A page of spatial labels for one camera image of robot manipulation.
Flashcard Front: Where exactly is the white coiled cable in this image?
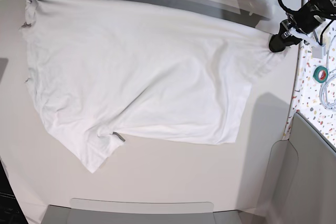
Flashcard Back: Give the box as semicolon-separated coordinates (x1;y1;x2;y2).
319;35;336;110

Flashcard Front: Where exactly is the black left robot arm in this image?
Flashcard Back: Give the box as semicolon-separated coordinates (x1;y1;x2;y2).
269;0;335;52

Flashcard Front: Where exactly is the green tape roll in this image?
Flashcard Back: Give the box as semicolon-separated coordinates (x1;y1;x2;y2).
313;66;329;83

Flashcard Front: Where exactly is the white t-shirt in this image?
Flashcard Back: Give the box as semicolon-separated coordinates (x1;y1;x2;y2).
21;0;286;173

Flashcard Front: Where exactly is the grey chair right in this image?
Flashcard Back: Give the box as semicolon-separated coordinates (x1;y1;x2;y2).
239;113;335;223

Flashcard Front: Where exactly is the terrazzo pattern side surface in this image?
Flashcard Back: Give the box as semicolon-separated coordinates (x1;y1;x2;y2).
283;19;335;147

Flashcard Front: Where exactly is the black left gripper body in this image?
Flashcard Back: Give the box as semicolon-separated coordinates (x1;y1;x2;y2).
268;3;325;52

